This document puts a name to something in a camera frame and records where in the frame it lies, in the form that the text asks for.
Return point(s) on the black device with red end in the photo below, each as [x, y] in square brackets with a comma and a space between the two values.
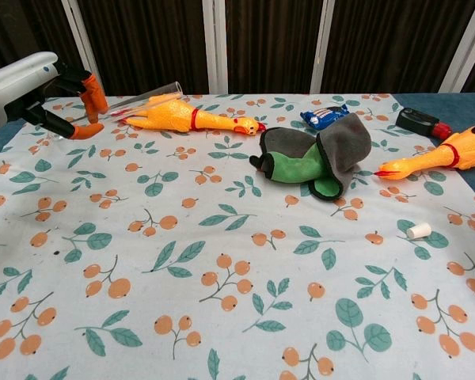
[415, 120]

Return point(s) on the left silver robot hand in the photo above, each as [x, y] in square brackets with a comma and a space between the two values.
[20, 85]

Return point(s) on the floral patterned tablecloth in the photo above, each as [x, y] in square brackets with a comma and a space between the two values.
[221, 277]

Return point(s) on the small white object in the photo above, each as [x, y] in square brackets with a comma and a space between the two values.
[417, 231]

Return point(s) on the transparent glass test tube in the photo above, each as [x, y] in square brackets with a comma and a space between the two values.
[158, 96]

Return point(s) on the dark white-framed partition screen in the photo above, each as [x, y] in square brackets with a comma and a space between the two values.
[150, 39]

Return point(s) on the grey and green cloth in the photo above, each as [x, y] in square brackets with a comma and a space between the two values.
[344, 142]

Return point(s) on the blue snack packet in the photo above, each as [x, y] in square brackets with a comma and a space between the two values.
[320, 116]

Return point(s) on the yellow rubber chicken toy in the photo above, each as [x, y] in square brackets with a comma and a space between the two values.
[174, 116]
[439, 156]

